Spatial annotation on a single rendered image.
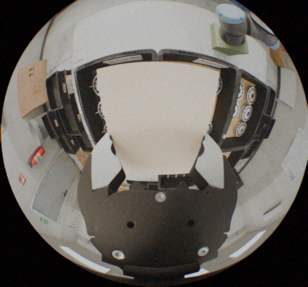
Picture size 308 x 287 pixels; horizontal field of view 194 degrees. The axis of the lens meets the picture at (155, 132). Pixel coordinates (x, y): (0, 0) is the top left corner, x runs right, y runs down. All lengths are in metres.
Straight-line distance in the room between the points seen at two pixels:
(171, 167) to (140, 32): 0.59
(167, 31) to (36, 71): 2.52
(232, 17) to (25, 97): 2.71
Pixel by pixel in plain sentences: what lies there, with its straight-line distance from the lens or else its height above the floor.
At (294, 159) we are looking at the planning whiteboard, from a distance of 3.44.
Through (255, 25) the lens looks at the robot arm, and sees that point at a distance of 0.47.
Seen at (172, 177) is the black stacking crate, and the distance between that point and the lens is 0.79.
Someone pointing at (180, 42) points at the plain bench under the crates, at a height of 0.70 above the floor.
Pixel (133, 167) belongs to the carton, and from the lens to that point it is 0.15.
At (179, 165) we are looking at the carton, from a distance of 0.15.
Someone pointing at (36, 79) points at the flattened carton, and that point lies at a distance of 2.62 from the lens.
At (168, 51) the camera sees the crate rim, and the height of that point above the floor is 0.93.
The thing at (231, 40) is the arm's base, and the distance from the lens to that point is 0.57.
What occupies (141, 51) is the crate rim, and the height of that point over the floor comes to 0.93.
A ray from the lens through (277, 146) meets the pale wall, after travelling 3.52.
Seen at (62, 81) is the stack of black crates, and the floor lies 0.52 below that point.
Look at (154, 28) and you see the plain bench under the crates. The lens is 0.59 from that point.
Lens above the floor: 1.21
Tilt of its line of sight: 58 degrees down
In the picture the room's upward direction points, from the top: 180 degrees clockwise
